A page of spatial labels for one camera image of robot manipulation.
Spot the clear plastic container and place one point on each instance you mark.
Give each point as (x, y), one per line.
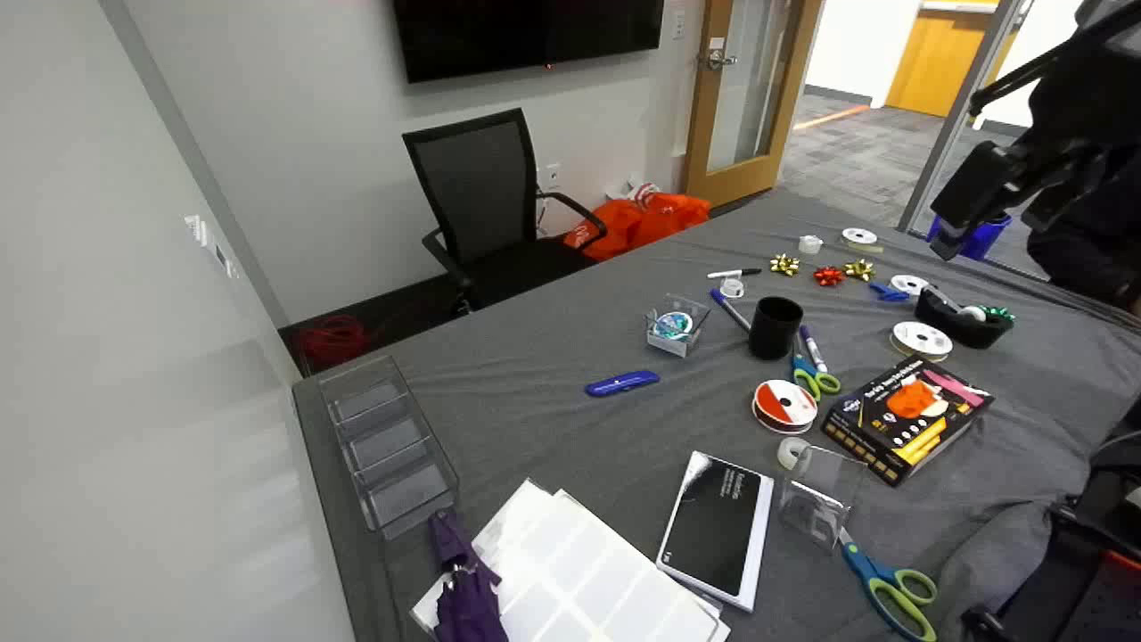
(823, 501)

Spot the clear box teal ribbon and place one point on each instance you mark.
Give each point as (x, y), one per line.
(675, 328)

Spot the orange plastic bag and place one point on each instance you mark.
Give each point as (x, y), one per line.
(635, 223)

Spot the blue pen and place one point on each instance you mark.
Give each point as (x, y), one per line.
(728, 312)

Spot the black mesh office chair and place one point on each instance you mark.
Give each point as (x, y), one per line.
(482, 189)

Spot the small white tape roll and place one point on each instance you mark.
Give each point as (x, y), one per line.
(731, 289)

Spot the black white marker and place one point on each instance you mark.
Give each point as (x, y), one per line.
(731, 272)

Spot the black cup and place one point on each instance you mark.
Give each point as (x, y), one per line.
(776, 328)

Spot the gold gift bow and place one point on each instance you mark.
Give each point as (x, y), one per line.
(782, 267)
(860, 268)

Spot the clear plastic tray organizer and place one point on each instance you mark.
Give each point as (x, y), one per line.
(385, 451)

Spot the red white ribbon spool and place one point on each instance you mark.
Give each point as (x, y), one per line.
(787, 408)

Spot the red floor bin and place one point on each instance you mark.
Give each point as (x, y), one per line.
(334, 345)

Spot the purple marker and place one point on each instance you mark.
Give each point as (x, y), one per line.
(811, 347)

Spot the translucent tape roll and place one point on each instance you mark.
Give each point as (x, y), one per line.
(811, 245)

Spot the black booklet white border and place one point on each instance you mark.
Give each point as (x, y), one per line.
(716, 529)

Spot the clear tape roll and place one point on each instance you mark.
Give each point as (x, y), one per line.
(792, 456)

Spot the white label sheet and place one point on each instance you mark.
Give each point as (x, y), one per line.
(583, 584)

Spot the red gift bow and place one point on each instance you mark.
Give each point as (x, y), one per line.
(829, 277)

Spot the purple cloth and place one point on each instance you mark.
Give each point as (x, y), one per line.
(464, 591)

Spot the wooden door with glass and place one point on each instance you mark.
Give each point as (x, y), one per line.
(750, 83)

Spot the black glove package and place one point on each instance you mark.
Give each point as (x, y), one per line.
(907, 419)

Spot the black tape dispenser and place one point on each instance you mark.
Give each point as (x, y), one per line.
(957, 322)

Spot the large blue green scissors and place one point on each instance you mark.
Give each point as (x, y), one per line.
(893, 591)

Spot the blue bin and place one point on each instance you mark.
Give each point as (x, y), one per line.
(989, 238)

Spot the green gift bow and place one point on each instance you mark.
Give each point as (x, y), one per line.
(999, 314)

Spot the yellow wooden door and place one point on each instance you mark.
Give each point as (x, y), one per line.
(939, 60)

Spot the black red equipment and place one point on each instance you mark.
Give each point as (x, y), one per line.
(1092, 558)

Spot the white wall outlet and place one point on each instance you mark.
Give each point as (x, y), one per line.
(552, 174)

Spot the black wall television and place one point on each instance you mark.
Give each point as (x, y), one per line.
(521, 35)

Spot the white wall switch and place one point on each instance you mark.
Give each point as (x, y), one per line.
(209, 245)

